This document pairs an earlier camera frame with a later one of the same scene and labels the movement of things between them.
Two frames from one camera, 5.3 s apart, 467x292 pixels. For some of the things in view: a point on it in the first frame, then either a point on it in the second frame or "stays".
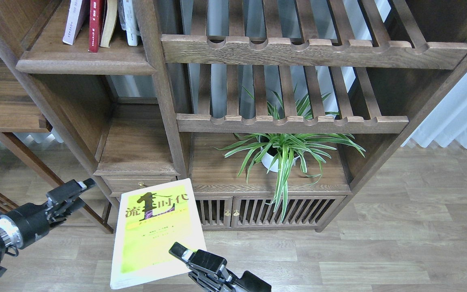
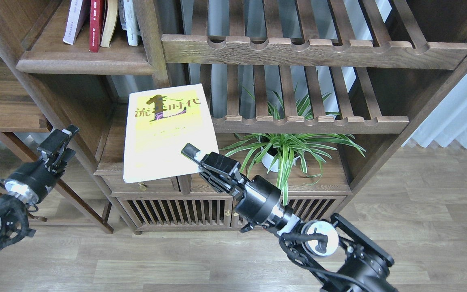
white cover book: x=77 y=13 stays
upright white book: x=128 y=21 stays
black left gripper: x=24 y=224 to x=32 y=181
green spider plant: x=282 y=151 stays
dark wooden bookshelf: x=271 y=112 stays
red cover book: x=97 y=9 stays
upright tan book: x=108 y=22 stays
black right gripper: x=225 y=280 to x=258 y=200
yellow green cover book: x=149 y=220 to x=160 y=123
